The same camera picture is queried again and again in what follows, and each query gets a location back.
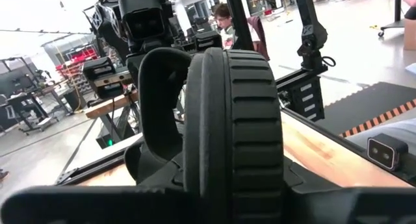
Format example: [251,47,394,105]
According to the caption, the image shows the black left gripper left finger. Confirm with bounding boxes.
[136,151,186,190]

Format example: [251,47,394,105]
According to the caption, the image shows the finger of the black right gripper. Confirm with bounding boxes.
[83,56,125,101]
[194,31,224,53]

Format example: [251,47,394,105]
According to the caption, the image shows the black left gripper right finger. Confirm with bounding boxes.
[283,155,339,195]

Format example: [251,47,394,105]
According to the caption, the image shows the person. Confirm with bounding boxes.
[402,0,416,20]
[213,3,244,51]

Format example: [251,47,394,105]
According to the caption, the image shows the rack of red bins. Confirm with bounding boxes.
[55,47,100,93]

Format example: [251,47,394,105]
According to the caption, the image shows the background wooden table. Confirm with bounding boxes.
[84,89,140,143]

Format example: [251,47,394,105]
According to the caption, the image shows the dark red jacket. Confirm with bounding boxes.
[246,16,271,62]

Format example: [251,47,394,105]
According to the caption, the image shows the black box green light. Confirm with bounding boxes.
[96,125,136,150]

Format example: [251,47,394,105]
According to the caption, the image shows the black floor mat orange stripes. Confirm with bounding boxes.
[317,81,416,139]

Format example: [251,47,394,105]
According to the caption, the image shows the brown cardboard box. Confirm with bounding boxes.
[402,18,416,51]

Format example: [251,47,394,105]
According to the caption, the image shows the black rolling stand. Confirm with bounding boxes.
[377,0,406,38]

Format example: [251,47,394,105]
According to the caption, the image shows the small table-level camera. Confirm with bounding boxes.
[367,132,410,172]

